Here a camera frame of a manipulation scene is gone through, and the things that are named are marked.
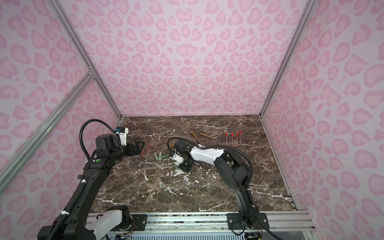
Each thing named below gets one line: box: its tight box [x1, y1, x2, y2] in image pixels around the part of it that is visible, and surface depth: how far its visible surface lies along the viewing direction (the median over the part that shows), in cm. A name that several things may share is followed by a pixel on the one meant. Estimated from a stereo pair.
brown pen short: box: [199, 133, 219, 140], surface depth 109 cm
